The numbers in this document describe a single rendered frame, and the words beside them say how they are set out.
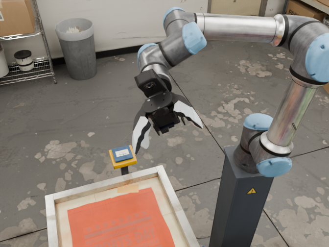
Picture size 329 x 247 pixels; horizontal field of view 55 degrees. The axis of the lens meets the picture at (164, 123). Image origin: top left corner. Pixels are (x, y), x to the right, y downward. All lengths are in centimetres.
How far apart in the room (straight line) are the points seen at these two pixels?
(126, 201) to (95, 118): 210
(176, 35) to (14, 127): 304
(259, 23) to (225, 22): 10
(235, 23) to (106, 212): 100
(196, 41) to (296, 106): 39
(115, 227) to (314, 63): 103
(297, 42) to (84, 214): 113
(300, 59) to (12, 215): 248
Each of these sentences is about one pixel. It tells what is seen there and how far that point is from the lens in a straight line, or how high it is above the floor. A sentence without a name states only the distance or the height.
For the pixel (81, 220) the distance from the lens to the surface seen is 152.
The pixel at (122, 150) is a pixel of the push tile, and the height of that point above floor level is 97.
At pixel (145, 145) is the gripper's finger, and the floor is 171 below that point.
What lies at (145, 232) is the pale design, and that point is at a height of 96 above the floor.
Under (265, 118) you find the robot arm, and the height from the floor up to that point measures 143.
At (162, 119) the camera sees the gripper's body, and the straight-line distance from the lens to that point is 72.
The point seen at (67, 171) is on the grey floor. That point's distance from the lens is 305.
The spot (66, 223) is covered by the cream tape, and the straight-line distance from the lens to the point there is 153.
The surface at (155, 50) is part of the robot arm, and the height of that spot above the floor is 182.
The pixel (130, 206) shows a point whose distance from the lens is 153.
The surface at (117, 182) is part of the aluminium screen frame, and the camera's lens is 158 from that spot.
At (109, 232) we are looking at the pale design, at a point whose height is 96.
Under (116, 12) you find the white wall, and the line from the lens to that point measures 447.
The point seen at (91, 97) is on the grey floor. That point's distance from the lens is 388.
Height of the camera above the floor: 220
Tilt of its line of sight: 40 degrees down
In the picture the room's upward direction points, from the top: straight up
